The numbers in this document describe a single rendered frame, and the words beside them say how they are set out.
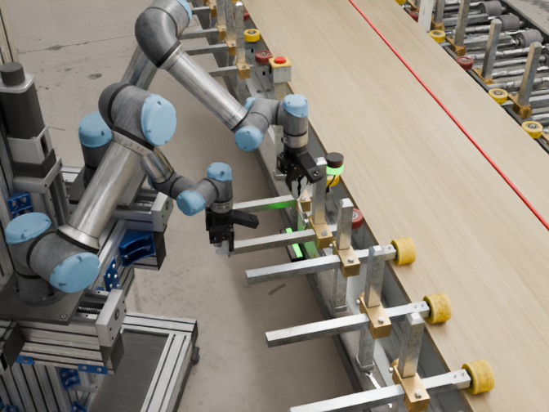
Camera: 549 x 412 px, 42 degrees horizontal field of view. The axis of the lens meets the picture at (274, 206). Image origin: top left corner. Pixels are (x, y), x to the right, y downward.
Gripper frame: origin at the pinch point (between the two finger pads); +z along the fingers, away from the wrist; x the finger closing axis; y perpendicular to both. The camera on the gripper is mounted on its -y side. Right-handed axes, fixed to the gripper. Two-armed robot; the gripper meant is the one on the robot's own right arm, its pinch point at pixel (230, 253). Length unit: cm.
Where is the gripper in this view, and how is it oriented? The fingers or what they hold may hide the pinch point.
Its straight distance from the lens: 238.6
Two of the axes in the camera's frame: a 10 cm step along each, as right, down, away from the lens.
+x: 2.5, 6.0, -7.6
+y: -9.7, 1.6, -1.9
